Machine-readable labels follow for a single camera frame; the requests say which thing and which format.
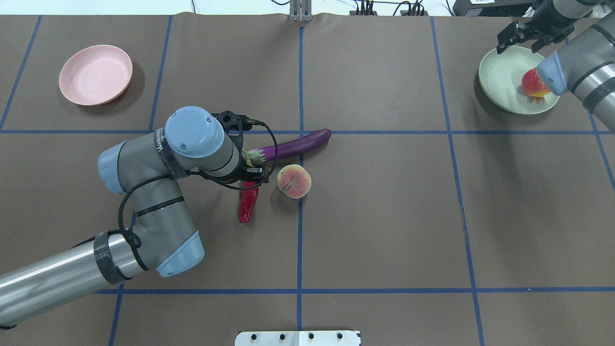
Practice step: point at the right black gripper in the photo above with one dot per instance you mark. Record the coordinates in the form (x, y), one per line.
(550, 19)

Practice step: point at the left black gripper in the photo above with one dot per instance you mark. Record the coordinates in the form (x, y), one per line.
(253, 171)

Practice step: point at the red chili pepper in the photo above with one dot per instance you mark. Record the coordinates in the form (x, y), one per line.
(248, 200)

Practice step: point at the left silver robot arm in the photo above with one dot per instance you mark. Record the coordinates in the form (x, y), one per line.
(154, 227)

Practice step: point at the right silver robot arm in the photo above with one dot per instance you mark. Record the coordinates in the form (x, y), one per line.
(585, 66)

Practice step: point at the purple eggplant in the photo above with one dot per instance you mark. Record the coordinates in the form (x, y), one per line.
(296, 147)

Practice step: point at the green plate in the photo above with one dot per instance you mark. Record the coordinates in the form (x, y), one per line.
(500, 76)

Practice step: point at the yellow pink peach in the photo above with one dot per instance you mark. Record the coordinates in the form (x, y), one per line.
(294, 181)

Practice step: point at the pink plate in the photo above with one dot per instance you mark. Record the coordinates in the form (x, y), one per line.
(96, 75)

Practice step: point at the aluminium frame post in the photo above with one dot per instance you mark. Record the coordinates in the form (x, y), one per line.
(300, 11)

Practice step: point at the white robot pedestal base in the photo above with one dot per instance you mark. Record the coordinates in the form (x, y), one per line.
(299, 338)

